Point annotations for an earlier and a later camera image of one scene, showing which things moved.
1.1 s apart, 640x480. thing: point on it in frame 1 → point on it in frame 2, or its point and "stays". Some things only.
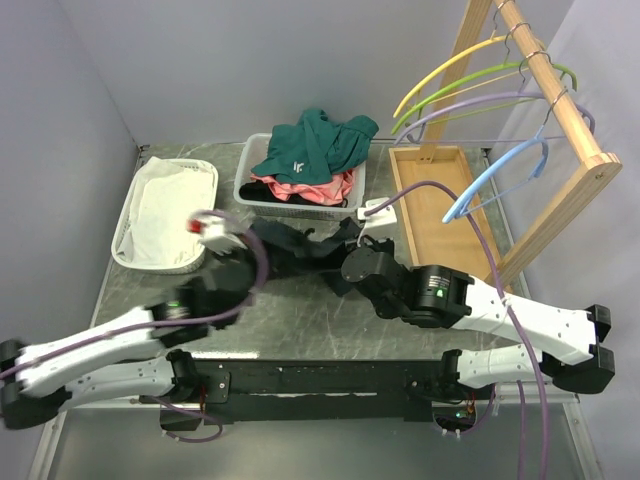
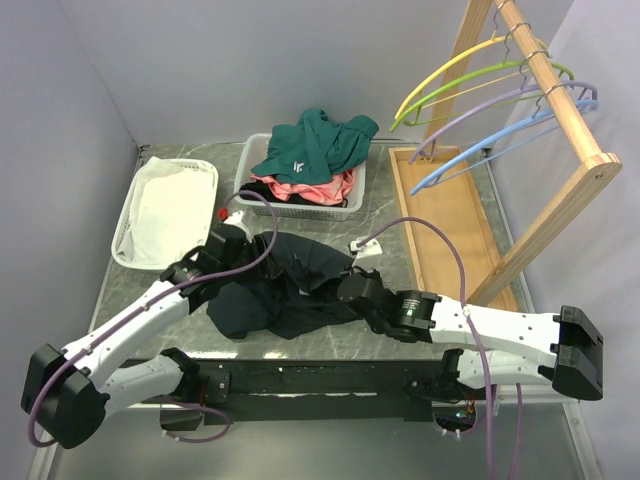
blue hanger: [538, 139] → [581, 106]
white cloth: [166, 195] stays
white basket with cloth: [152, 235] stays
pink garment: [332, 193] stays
